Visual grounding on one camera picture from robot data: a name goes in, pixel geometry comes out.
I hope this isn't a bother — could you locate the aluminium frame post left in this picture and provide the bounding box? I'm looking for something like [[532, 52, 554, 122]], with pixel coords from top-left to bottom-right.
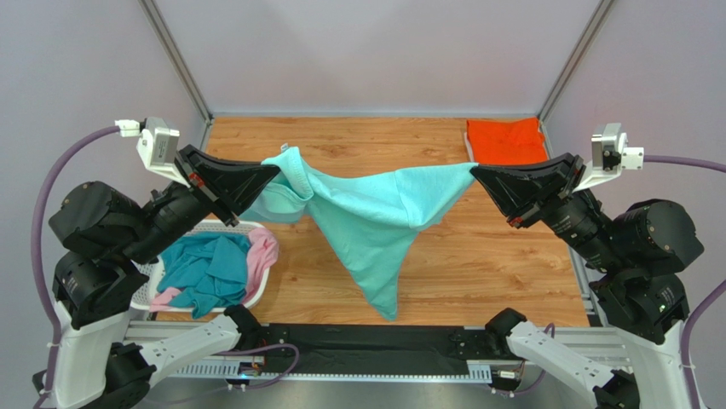
[[138, 0, 214, 124]]

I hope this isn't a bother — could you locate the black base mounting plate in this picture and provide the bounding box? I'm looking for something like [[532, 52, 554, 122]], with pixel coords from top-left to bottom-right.
[[232, 324, 516, 376]]

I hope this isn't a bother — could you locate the folded orange t-shirt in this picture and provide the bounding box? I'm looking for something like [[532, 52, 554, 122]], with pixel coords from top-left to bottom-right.
[[466, 118, 548, 165]]

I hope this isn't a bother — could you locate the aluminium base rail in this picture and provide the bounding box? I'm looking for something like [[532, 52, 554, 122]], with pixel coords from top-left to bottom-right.
[[123, 309, 646, 408]]

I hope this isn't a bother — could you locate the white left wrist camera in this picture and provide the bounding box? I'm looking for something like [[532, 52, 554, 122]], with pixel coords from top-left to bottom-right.
[[114, 117, 189, 187]]

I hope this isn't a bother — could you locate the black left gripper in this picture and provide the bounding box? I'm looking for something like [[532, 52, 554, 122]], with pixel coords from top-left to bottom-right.
[[126, 142, 284, 262]]

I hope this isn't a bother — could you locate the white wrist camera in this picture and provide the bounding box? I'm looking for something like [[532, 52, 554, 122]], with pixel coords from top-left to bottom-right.
[[114, 117, 189, 187], [574, 123, 644, 192]]

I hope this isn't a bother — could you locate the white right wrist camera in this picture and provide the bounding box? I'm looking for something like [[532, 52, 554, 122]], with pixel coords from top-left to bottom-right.
[[574, 123, 644, 192]]

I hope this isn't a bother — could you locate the dark teal t-shirt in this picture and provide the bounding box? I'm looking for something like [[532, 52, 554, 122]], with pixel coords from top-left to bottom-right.
[[157, 232, 251, 320]]

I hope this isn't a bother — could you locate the pink t-shirt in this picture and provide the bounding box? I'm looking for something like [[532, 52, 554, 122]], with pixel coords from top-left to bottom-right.
[[148, 227, 280, 313]]

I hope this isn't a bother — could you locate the light teal t-shirt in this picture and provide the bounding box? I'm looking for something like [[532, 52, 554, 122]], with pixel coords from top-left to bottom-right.
[[241, 147, 475, 321]]

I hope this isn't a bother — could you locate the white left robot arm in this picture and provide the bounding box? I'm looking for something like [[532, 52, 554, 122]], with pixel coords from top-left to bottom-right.
[[33, 146, 279, 408]]

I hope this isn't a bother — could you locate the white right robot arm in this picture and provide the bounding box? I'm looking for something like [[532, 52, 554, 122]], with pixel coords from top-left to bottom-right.
[[471, 154, 725, 408]]

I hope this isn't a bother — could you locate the aluminium frame post right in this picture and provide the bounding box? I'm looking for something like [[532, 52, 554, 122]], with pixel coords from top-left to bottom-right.
[[538, 0, 617, 124]]

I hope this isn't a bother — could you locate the aluminium frame post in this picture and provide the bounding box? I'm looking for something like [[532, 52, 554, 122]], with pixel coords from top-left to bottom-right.
[[538, 0, 617, 124], [138, 0, 214, 124]]

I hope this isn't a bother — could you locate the folded white t-shirt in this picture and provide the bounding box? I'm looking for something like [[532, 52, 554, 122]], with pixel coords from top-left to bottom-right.
[[463, 131, 476, 163]]

